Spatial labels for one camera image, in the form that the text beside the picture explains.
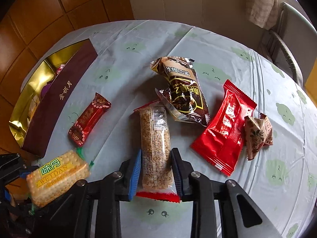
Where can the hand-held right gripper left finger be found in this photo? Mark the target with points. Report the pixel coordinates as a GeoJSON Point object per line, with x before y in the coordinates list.
{"type": "Point", "coordinates": [135, 173]}

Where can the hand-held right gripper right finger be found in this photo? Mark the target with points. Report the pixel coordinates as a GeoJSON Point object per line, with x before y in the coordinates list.
{"type": "Point", "coordinates": [178, 176]}

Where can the purple snack packet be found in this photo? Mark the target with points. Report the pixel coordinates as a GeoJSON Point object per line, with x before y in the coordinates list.
{"type": "Point", "coordinates": [45, 89]}

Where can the maroon box with gold interior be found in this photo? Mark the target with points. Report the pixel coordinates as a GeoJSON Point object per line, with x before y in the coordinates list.
{"type": "Point", "coordinates": [57, 104]}

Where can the bright red snack packet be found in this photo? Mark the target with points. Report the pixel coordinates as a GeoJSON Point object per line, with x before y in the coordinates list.
{"type": "Point", "coordinates": [225, 129]}

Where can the grey yellow blue chair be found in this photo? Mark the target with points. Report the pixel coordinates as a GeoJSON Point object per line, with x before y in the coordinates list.
{"type": "Point", "coordinates": [294, 29]}

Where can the dark red snack packet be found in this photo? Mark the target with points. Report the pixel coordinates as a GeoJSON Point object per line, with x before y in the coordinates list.
{"type": "Point", "coordinates": [86, 121]}

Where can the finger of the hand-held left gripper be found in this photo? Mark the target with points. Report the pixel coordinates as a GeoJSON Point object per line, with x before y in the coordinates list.
{"type": "Point", "coordinates": [12, 166]}
{"type": "Point", "coordinates": [14, 220]}

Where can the beige striped curtain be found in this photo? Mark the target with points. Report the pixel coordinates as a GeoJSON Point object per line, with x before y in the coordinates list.
{"type": "Point", "coordinates": [262, 5]}

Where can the green-edged cracker packet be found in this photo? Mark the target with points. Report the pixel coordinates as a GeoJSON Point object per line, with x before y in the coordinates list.
{"type": "Point", "coordinates": [57, 176]}

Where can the small brown floral packet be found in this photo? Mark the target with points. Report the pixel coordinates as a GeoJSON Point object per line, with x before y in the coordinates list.
{"type": "Point", "coordinates": [257, 133]}

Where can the clear grain bar packet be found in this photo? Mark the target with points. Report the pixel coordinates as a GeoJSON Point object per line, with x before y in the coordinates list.
{"type": "Point", "coordinates": [154, 138]}

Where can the brown snack packet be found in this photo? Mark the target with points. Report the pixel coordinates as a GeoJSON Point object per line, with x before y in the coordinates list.
{"type": "Point", "coordinates": [183, 91]}

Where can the pink snack packet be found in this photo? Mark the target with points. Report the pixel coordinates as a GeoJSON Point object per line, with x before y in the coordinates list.
{"type": "Point", "coordinates": [59, 69]}

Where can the clear yellow snack packet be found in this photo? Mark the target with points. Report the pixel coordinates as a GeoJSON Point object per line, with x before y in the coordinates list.
{"type": "Point", "coordinates": [33, 106]}

